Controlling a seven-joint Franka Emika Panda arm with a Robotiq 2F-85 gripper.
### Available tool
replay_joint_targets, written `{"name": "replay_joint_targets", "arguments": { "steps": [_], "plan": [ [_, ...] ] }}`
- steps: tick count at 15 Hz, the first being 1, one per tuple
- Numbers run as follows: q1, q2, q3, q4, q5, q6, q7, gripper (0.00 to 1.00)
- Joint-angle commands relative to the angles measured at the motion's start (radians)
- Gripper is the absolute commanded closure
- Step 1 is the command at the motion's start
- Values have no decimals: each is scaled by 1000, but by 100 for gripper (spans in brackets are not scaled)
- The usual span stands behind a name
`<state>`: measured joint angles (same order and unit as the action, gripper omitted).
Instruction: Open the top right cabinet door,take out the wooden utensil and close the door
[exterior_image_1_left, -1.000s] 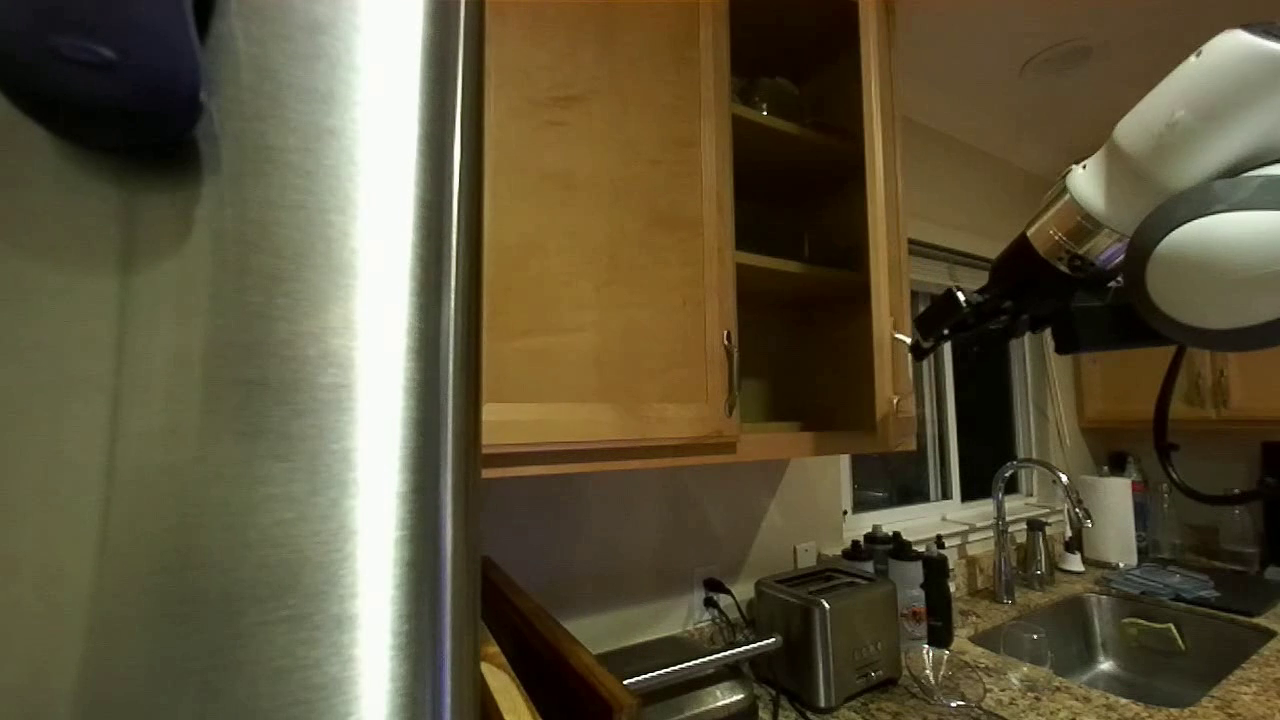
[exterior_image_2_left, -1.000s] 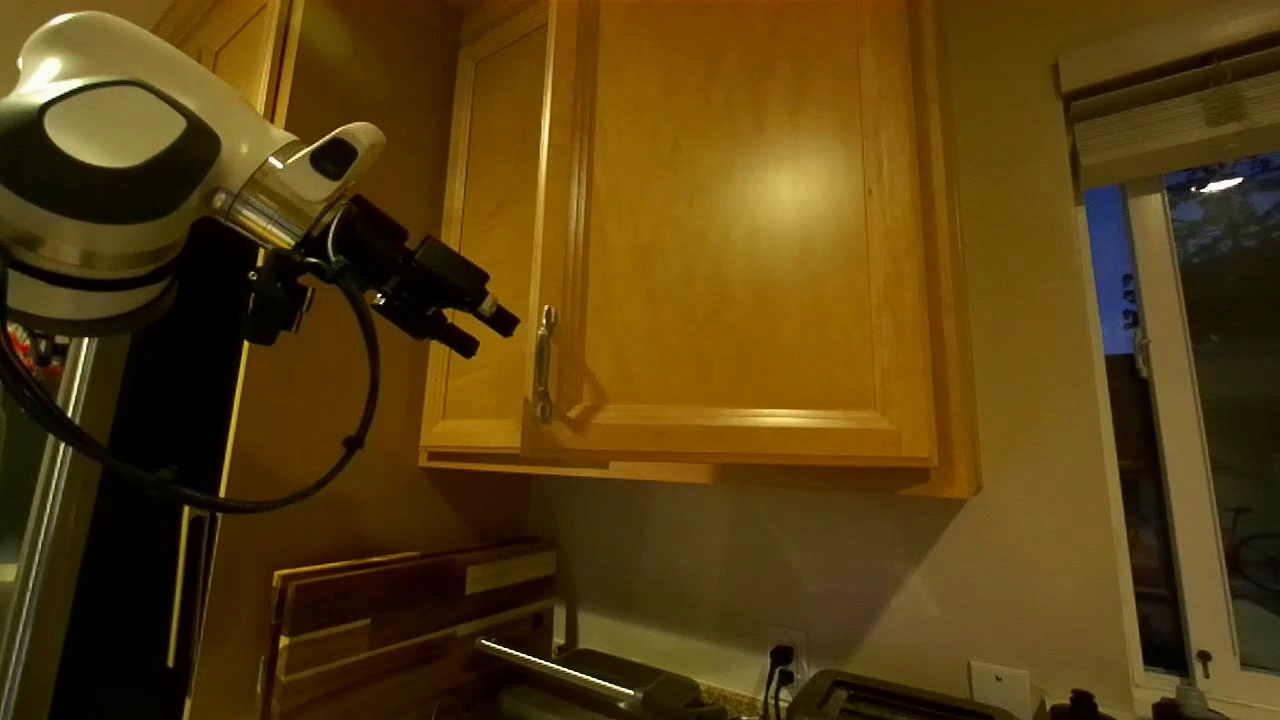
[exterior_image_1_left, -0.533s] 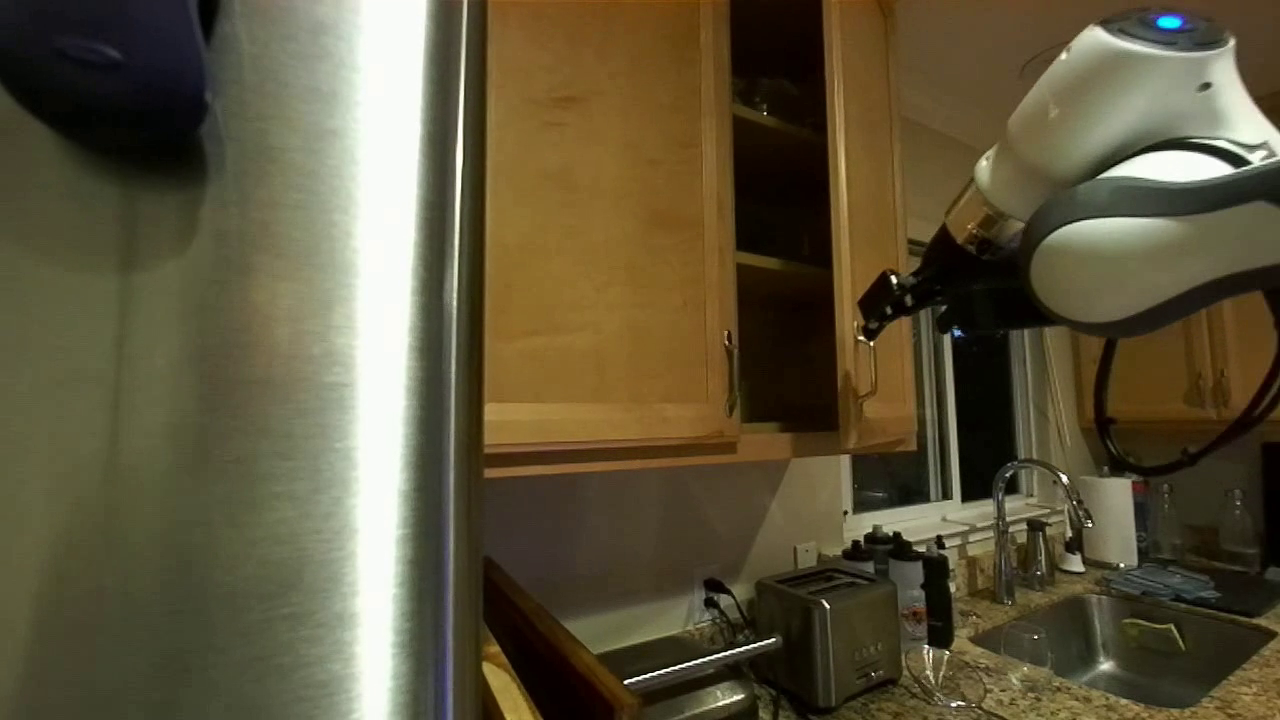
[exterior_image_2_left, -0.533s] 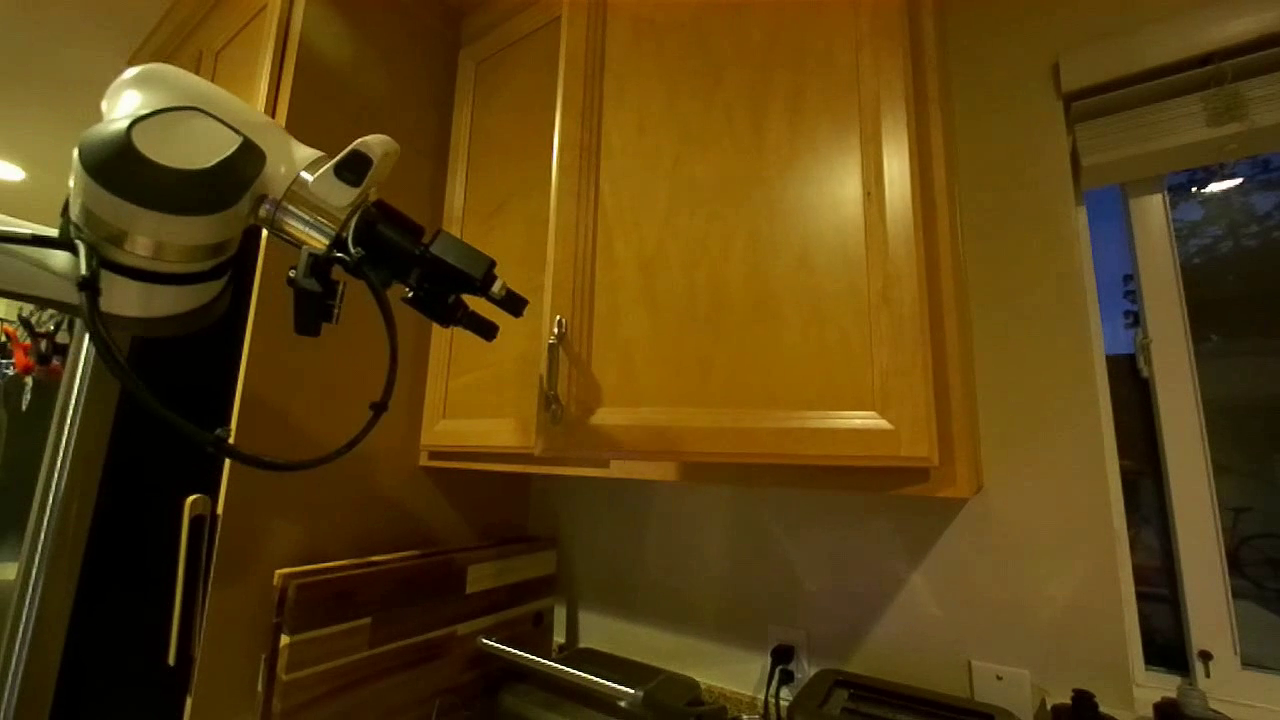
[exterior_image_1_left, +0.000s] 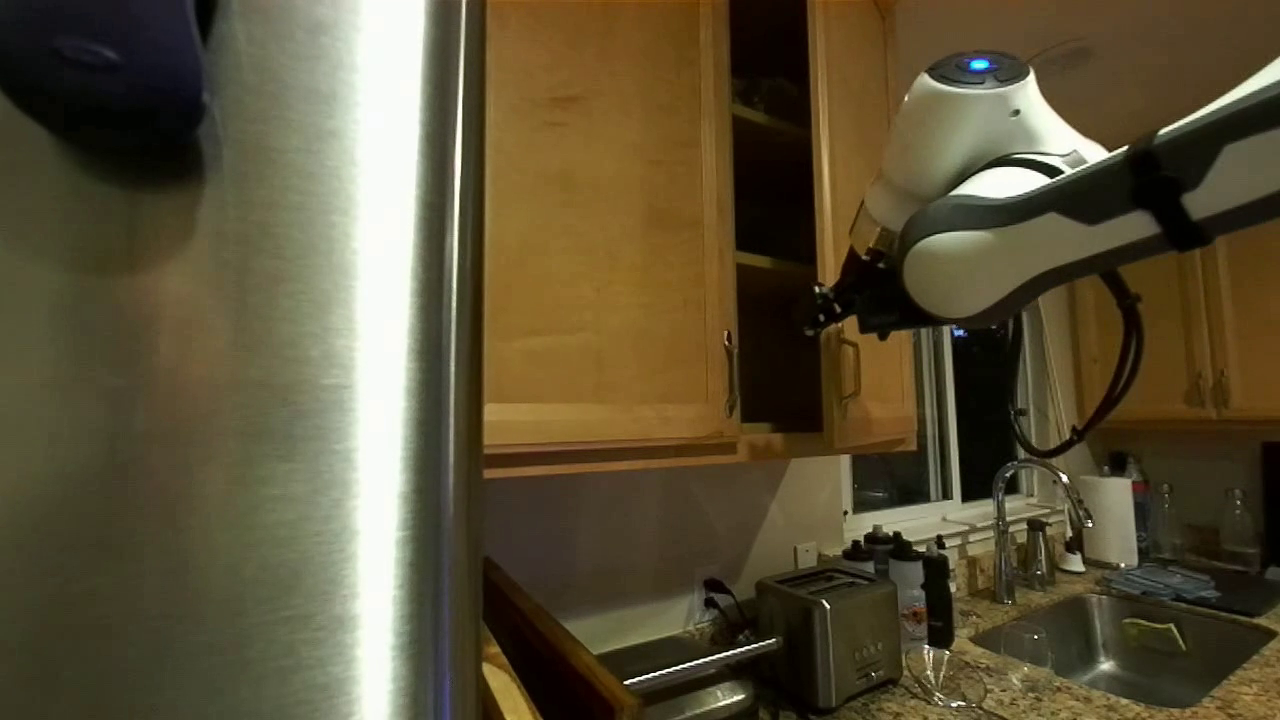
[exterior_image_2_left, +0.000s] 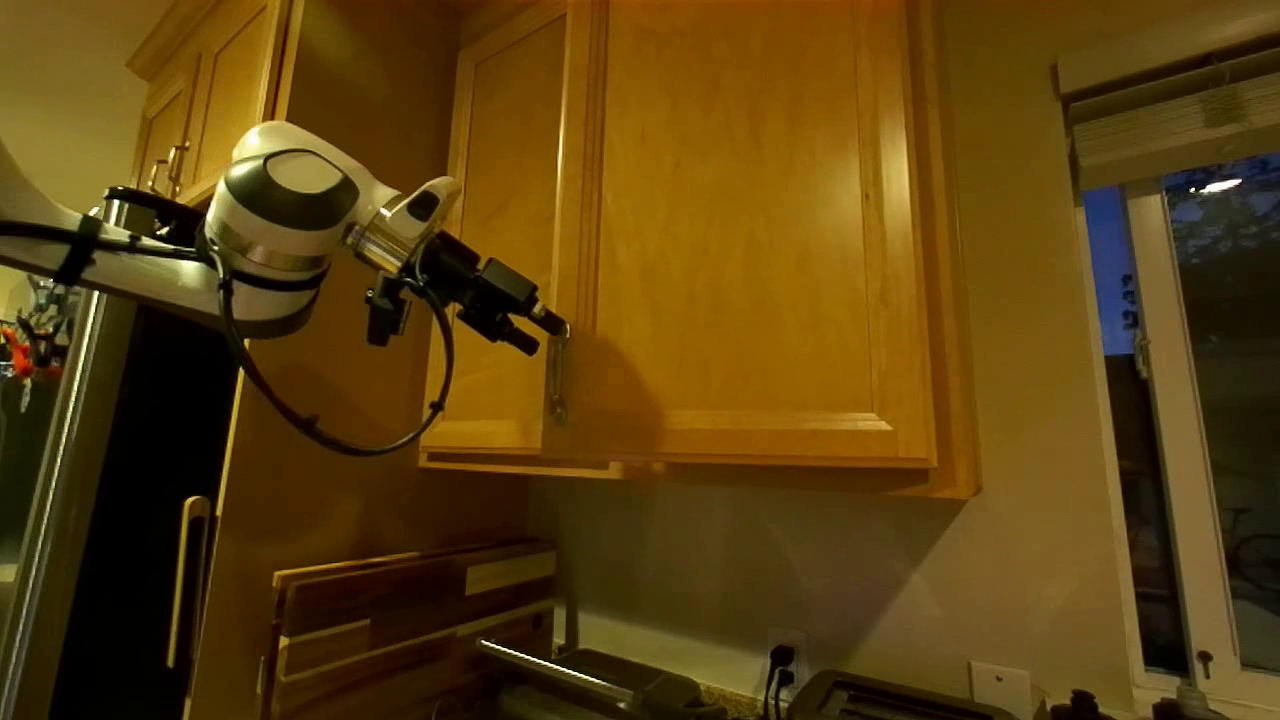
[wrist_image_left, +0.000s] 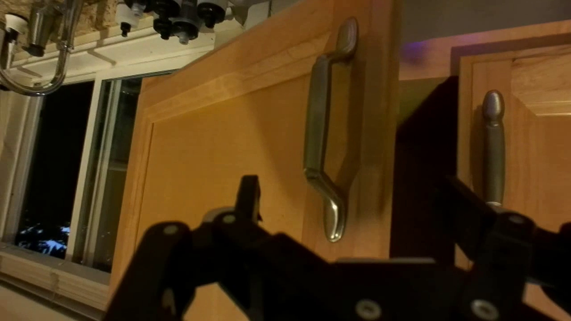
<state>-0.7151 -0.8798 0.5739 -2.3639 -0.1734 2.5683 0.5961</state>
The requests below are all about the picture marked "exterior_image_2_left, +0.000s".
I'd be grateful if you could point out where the white framed window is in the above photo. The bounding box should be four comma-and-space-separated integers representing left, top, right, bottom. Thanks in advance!
1071, 154, 1280, 712

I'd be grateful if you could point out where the metal bar handle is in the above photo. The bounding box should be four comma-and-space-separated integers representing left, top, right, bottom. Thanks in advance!
164, 493, 219, 673

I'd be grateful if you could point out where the white bottle black cap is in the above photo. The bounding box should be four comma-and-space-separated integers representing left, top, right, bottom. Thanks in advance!
1142, 673, 1234, 720

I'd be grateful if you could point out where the metal cabinet door handle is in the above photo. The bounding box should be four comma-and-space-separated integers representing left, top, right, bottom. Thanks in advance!
544, 337, 578, 432

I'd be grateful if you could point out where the black capped bottle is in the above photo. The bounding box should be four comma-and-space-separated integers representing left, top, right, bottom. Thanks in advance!
1043, 683, 1115, 720

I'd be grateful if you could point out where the wooden cabinet door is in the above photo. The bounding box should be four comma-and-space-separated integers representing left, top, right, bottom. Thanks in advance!
544, 0, 944, 476
420, 5, 571, 463

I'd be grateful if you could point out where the black power cord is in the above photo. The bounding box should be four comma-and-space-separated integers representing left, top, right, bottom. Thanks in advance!
755, 651, 803, 720

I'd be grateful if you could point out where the white wall plate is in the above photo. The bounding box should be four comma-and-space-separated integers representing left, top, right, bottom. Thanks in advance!
964, 655, 1035, 720

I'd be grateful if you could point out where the tall wooden cabinet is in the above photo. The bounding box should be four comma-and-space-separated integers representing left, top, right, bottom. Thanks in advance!
123, 0, 534, 720

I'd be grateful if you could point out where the stainless steel toaster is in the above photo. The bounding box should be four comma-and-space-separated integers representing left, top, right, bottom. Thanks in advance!
782, 663, 1019, 720

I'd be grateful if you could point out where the window roller blind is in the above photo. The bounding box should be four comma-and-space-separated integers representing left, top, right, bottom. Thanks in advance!
1048, 27, 1280, 209

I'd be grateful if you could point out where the dark striped wooden cutting board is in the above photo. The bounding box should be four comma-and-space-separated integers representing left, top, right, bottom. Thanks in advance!
255, 534, 563, 720

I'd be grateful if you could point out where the wall outlet with plug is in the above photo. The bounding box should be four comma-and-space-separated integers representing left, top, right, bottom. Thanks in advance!
763, 641, 803, 697

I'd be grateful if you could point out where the colourful toy figure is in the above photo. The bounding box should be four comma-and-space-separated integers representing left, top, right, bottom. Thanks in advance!
0, 274, 70, 412

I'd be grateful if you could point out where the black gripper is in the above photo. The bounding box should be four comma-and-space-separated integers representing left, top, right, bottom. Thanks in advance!
420, 226, 571, 360

